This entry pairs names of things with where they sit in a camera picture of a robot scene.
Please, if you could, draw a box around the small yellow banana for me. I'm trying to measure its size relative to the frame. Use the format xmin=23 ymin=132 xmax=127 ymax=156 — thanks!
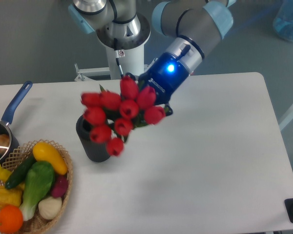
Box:
xmin=0 ymin=164 xmax=25 ymax=191

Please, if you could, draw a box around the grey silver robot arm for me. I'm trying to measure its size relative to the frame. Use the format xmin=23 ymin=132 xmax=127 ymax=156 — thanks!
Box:
xmin=68 ymin=0 xmax=233 ymax=115

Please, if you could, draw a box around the yellow squash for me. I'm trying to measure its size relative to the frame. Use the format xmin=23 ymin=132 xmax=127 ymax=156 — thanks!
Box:
xmin=32 ymin=142 xmax=68 ymax=175

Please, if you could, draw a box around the orange fruit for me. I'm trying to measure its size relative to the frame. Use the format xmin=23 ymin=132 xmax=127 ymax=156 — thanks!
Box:
xmin=0 ymin=205 xmax=23 ymax=234

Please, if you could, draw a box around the dark green cucumber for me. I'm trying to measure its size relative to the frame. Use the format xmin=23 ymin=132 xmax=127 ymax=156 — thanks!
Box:
xmin=5 ymin=154 xmax=36 ymax=189

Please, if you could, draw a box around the red tulip bouquet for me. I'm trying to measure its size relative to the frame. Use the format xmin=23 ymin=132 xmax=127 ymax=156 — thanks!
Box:
xmin=81 ymin=76 xmax=166 ymax=156

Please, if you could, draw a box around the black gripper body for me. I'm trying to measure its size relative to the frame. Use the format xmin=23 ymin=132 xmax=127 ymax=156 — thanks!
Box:
xmin=138 ymin=52 xmax=187 ymax=105

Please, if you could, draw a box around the woven wicker basket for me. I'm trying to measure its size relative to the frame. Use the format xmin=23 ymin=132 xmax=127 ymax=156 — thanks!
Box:
xmin=0 ymin=139 xmax=73 ymax=234

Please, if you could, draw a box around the blue mesh bag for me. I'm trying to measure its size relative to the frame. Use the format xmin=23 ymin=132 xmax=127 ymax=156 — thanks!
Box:
xmin=272 ymin=0 xmax=293 ymax=42

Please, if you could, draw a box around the white garlic bulb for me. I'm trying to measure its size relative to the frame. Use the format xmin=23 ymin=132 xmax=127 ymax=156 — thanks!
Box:
xmin=38 ymin=196 xmax=62 ymax=220

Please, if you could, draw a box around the green bok choy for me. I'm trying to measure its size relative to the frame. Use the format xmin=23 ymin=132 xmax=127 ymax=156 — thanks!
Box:
xmin=20 ymin=161 xmax=55 ymax=221

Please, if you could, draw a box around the purple red onion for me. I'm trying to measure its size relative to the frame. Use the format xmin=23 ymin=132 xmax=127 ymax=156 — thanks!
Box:
xmin=50 ymin=175 xmax=68 ymax=198

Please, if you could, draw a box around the dark grey ribbed vase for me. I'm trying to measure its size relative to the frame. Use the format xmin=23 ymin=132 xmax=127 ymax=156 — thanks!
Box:
xmin=76 ymin=116 xmax=110 ymax=163

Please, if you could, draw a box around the brown bread roll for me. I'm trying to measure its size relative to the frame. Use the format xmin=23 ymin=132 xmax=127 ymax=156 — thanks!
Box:
xmin=0 ymin=134 xmax=10 ymax=155

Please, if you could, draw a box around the yellow bell pepper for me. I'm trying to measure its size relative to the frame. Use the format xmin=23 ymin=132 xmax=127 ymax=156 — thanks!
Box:
xmin=0 ymin=186 xmax=22 ymax=209

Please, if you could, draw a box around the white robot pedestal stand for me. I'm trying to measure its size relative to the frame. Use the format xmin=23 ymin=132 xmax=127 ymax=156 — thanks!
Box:
xmin=74 ymin=13 xmax=194 ymax=82

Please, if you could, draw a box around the blue handled saucepan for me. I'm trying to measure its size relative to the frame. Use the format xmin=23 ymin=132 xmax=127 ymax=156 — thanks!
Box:
xmin=0 ymin=81 xmax=33 ymax=164

